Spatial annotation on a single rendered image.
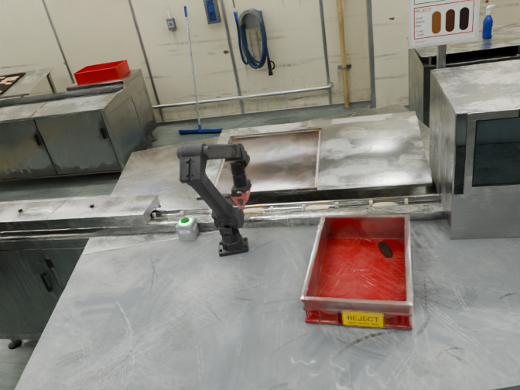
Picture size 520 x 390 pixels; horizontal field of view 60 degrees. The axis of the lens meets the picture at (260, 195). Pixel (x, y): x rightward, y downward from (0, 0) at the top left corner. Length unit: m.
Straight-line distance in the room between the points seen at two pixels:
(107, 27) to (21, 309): 4.06
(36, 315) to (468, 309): 2.19
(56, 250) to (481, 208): 1.88
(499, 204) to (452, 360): 0.61
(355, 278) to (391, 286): 0.12
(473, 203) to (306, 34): 4.03
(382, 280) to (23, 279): 1.85
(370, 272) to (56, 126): 3.77
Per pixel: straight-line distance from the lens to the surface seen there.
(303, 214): 1.88
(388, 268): 1.63
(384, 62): 5.21
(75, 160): 4.88
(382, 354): 1.37
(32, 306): 2.80
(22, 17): 6.70
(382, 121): 2.42
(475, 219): 1.74
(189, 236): 1.94
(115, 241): 2.13
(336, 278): 1.59
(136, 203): 2.16
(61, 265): 2.47
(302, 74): 5.56
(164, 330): 1.57
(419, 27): 2.53
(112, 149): 4.62
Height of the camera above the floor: 1.85
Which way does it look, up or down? 28 degrees down
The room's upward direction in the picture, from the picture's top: 11 degrees counter-clockwise
